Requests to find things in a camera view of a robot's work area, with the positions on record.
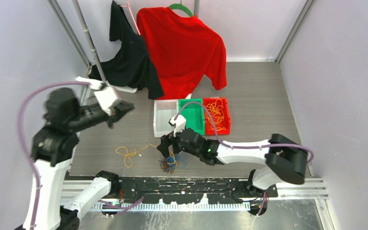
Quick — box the yellow cable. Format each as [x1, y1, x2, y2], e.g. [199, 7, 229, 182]
[205, 99, 228, 131]
[115, 143, 159, 168]

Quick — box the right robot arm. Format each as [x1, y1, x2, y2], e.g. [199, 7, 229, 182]
[157, 128, 309, 197]

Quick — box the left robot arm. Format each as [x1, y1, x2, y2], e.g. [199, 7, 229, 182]
[19, 87, 135, 230]

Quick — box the white clothes rack stand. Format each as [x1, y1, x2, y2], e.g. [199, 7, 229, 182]
[72, 0, 137, 93]

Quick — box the white plastic bin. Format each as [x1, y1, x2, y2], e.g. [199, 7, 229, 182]
[153, 99, 178, 138]

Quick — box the green plastic bin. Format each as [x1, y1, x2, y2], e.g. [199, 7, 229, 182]
[180, 103, 205, 136]

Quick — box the black t-shirt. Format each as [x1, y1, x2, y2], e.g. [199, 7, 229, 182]
[101, 1, 164, 100]

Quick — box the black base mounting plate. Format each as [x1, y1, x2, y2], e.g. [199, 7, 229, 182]
[104, 177, 263, 205]

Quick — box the red plastic bin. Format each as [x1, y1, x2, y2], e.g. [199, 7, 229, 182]
[203, 97, 231, 136]

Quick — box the red t-shirt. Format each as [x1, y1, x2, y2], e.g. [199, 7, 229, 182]
[137, 7, 227, 100]

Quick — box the pink clothes hanger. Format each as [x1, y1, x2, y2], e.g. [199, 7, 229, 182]
[121, 0, 141, 35]

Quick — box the green clothes hanger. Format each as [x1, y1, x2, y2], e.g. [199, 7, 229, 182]
[168, 3, 194, 17]

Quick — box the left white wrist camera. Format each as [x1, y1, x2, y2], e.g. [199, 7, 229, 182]
[94, 86, 121, 116]

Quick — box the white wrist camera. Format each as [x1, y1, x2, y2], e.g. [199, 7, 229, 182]
[168, 114, 186, 137]
[94, 86, 121, 116]

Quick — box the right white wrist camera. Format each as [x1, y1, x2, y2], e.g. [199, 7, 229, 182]
[168, 114, 186, 137]

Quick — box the brown tangled cable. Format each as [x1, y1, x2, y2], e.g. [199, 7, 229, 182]
[159, 159, 176, 173]

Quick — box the aluminium frame rail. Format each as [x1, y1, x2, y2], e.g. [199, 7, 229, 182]
[60, 178, 329, 201]

